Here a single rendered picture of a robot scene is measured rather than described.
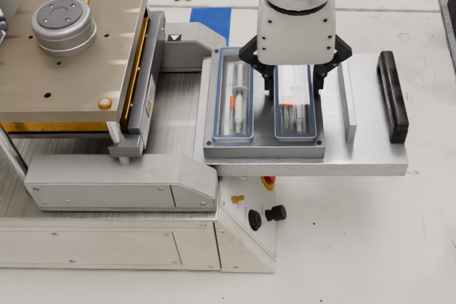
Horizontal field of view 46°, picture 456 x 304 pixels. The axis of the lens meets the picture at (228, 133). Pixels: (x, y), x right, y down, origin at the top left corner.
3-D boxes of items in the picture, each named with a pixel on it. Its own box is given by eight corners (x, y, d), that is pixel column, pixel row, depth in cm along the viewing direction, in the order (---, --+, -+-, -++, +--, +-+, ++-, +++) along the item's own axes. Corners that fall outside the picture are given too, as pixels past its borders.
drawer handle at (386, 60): (390, 143, 74) (395, 124, 71) (375, 68, 83) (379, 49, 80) (404, 143, 73) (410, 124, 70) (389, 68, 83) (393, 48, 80)
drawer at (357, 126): (194, 180, 76) (188, 146, 70) (205, 72, 90) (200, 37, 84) (404, 180, 74) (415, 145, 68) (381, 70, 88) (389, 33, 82)
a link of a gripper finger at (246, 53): (285, 18, 68) (298, 49, 72) (230, 36, 71) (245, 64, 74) (286, 24, 67) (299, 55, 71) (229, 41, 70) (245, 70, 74)
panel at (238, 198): (275, 261, 87) (219, 206, 74) (273, 121, 106) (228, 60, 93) (286, 259, 86) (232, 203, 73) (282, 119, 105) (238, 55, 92)
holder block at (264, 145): (204, 158, 74) (202, 146, 72) (213, 60, 87) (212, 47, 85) (324, 158, 73) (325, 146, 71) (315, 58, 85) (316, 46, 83)
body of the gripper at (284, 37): (338, -33, 65) (330, 37, 74) (255, -31, 66) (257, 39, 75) (344, 5, 61) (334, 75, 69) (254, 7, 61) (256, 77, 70)
